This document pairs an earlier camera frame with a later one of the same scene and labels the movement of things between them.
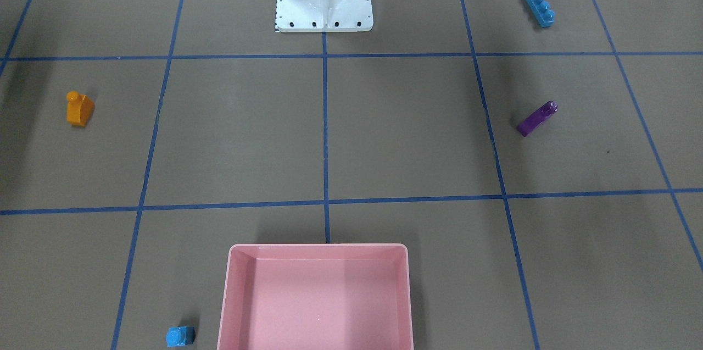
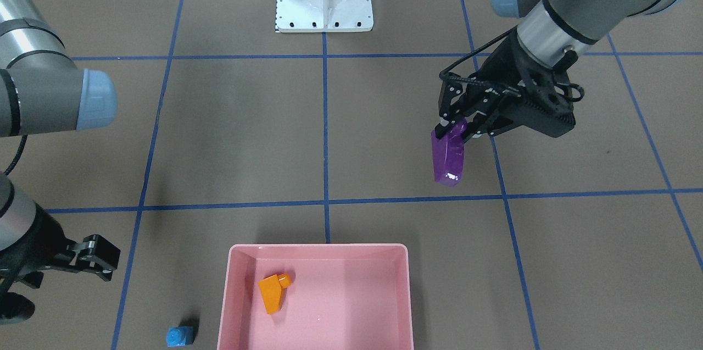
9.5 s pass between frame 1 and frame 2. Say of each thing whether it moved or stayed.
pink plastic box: stayed
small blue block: stayed
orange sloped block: moved
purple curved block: moved
